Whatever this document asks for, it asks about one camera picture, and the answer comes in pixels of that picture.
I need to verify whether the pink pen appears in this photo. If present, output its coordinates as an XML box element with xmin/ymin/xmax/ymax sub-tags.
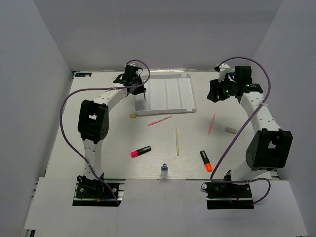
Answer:
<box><xmin>147</xmin><ymin>116</ymin><xmax>172</xmax><ymax>126</ymax></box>

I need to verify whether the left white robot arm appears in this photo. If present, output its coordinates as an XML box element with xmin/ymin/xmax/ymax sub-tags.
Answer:
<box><xmin>78</xmin><ymin>64</ymin><xmax>146</xmax><ymax>197</ymax></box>

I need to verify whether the small blue-capped bottle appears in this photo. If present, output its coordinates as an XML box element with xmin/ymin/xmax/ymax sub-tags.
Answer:
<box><xmin>160</xmin><ymin>163</ymin><xmax>168</xmax><ymax>178</ymax></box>

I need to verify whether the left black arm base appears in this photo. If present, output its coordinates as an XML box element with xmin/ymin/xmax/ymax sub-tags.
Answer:
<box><xmin>72</xmin><ymin>176</ymin><xmax>125</xmax><ymax>207</ymax></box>

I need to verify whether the pink highlighter black cap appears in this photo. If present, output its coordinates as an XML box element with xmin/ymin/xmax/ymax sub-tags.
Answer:
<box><xmin>130</xmin><ymin>146</ymin><xmax>151</xmax><ymax>158</ymax></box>

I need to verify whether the orange highlighter black cap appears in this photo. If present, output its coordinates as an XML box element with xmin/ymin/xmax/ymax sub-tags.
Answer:
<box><xmin>200</xmin><ymin>150</ymin><xmax>213</xmax><ymax>172</ymax></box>

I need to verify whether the white eraser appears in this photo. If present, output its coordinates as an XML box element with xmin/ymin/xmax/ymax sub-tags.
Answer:
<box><xmin>225</xmin><ymin>127</ymin><xmax>237</xmax><ymax>134</ymax></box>

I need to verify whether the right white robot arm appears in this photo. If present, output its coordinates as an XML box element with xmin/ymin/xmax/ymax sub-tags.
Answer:
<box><xmin>207</xmin><ymin>66</ymin><xmax>293</xmax><ymax>197</ymax></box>

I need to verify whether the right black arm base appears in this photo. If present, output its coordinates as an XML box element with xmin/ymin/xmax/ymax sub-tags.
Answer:
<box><xmin>202</xmin><ymin>182</ymin><xmax>254</xmax><ymax>210</ymax></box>

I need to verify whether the yellow pen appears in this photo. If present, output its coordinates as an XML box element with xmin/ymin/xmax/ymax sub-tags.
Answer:
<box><xmin>175</xmin><ymin>128</ymin><xmax>179</xmax><ymax>156</ymax></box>

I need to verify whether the orange pen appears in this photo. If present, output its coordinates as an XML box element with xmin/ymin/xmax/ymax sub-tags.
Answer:
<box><xmin>207</xmin><ymin>113</ymin><xmax>216</xmax><ymax>136</ymax></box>

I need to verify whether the white compartment tray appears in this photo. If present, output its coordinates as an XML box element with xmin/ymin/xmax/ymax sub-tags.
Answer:
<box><xmin>135</xmin><ymin>74</ymin><xmax>196</xmax><ymax>116</ymax></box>

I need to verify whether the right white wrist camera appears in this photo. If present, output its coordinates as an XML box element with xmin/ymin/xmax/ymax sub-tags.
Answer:
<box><xmin>214</xmin><ymin>63</ymin><xmax>232</xmax><ymax>82</ymax></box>

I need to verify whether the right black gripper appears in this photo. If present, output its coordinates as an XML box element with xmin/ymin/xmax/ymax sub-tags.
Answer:
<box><xmin>207</xmin><ymin>75</ymin><xmax>237</xmax><ymax>103</ymax></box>

